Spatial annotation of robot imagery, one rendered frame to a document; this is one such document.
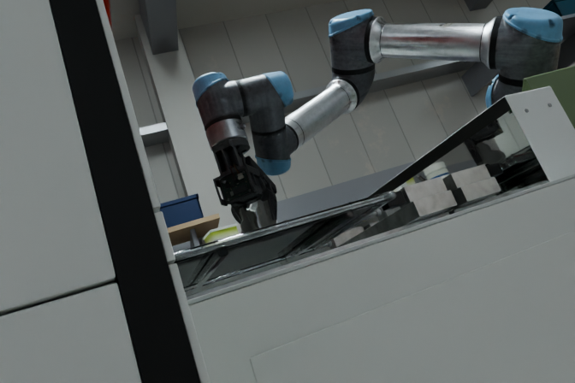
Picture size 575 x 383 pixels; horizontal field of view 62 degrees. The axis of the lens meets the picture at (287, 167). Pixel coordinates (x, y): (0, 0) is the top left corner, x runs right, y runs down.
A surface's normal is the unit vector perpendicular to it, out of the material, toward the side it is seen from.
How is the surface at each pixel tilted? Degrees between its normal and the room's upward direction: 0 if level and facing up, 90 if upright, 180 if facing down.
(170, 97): 90
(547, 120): 90
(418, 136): 90
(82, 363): 90
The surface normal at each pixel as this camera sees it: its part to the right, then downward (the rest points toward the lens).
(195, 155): 0.18, -0.35
